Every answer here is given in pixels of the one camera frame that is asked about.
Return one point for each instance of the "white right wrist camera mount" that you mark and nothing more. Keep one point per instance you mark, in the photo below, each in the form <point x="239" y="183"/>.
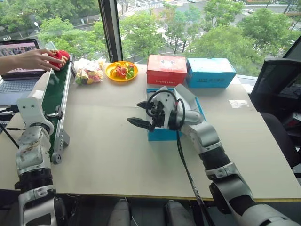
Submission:
<point x="168" y="103"/>

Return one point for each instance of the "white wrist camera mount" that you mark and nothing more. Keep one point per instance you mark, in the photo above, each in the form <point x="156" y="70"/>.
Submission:
<point x="168" y="103"/>
<point x="31" y="113"/>

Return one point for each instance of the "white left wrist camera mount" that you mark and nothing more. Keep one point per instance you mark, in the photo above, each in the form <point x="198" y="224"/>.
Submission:
<point x="31" y="113"/>

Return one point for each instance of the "red toy fries pack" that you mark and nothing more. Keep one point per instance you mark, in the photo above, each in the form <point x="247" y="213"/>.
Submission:
<point x="61" y="57"/>

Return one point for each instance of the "closed red shoebox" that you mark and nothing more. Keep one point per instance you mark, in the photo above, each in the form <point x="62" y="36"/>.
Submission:
<point x="167" y="69"/>

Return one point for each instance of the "green conveyor belt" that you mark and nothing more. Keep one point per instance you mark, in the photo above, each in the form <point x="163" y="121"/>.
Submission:
<point x="56" y="91"/>

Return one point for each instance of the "grey rounded shape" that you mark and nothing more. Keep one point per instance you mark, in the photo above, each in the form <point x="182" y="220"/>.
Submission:
<point x="177" y="213"/>
<point x="120" y="213"/>

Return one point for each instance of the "yellow plate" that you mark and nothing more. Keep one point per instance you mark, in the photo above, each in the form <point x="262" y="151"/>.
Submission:
<point x="121" y="77"/>

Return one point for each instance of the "clear tape patch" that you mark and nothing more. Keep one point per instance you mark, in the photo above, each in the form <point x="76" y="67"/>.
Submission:
<point x="238" y="103"/>

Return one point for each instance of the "black office chair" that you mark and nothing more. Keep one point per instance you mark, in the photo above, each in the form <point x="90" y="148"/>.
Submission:
<point x="277" y="94"/>

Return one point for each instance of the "grey laptop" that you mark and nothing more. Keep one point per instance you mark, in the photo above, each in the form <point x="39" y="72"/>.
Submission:
<point x="16" y="87"/>

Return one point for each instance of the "black conveyor clamp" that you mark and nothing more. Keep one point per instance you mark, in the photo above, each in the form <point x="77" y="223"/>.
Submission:
<point x="55" y="114"/>

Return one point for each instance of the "open blue shoebox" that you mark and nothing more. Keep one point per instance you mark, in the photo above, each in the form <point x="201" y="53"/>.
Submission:
<point x="162" y="135"/>

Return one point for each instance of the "black window frame post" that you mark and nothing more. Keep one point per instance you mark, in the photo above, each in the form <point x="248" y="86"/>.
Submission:
<point x="110" y="30"/>

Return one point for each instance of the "green toy fruit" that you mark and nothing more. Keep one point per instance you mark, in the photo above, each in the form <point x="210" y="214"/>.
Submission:
<point x="130" y="74"/>

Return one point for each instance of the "person's bare hand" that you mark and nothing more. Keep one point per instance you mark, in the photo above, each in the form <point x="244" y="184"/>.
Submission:
<point x="35" y="60"/>

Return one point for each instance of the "closed blue shoebox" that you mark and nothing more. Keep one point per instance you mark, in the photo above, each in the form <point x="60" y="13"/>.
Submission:
<point x="210" y="73"/>

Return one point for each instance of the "clear bag of toy fruits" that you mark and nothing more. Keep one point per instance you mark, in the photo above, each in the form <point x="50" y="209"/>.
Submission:
<point x="89" y="75"/>

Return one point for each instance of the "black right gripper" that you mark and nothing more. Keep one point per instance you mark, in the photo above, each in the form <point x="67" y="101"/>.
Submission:
<point x="157" y="114"/>

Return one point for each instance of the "pink toy peach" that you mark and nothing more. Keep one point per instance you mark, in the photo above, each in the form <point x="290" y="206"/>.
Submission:
<point x="118" y="70"/>

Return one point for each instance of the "person's bare forearm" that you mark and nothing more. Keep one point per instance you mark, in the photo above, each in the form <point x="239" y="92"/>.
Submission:
<point x="8" y="64"/>

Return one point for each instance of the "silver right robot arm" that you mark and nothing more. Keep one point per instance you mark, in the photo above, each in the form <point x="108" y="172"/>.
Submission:
<point x="207" y="137"/>

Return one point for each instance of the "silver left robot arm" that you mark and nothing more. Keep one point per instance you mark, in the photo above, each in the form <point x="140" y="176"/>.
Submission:
<point x="33" y="153"/>

